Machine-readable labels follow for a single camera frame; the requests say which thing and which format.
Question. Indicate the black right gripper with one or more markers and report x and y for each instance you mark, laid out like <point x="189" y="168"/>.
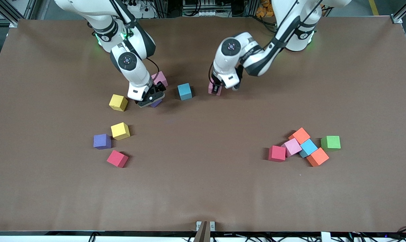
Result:
<point x="157" y="88"/>

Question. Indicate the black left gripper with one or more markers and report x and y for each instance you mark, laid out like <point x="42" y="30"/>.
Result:
<point x="215" y="84"/>

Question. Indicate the pink foam cube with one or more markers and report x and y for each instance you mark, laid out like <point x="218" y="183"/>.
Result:
<point x="210" y="90"/>
<point x="291" y="147"/>
<point x="162" y="78"/>

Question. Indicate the purple foam cube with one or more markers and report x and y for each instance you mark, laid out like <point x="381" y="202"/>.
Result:
<point x="102" y="141"/>
<point x="156" y="103"/>

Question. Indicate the blue foam cube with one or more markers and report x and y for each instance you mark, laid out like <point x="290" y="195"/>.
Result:
<point x="184" y="91"/>
<point x="309" y="148"/>

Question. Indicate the red foam cube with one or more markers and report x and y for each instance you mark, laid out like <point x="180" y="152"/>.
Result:
<point x="277" y="153"/>
<point x="117" y="158"/>

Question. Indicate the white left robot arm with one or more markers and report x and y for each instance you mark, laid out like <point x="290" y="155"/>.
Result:
<point x="223" y="64"/>

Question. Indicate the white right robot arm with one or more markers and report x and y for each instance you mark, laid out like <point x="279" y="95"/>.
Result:
<point x="135" y="73"/>

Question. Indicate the yellow foam cube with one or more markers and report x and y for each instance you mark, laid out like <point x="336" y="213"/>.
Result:
<point x="120" y="130"/>
<point x="118" y="102"/>

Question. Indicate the white power strip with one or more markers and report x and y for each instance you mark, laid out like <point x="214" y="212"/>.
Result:
<point x="142" y="10"/>

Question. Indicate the orange object pile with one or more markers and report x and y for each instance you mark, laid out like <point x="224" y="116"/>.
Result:
<point x="264" y="8"/>

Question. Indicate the orange foam cube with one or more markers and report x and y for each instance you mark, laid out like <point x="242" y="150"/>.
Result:
<point x="317" y="157"/>
<point x="300" y="134"/>

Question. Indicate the brown table mat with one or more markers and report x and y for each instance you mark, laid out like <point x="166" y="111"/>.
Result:
<point x="203" y="188"/>

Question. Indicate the green foam cube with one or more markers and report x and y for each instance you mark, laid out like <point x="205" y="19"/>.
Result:
<point x="330" y="142"/>

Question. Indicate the yellow floor tape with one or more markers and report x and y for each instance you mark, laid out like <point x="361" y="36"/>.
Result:
<point x="374" y="7"/>

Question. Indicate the small metal bracket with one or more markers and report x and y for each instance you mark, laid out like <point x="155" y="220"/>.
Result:
<point x="212" y="226"/>

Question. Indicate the brown post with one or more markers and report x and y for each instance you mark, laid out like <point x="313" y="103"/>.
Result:
<point x="201" y="233"/>

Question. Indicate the aluminium frame profile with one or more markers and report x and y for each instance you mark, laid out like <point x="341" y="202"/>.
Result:
<point x="399" y="15"/>
<point x="11" y="18"/>

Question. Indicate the white bracket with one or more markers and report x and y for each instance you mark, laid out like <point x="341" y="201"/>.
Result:
<point x="325" y="237"/>

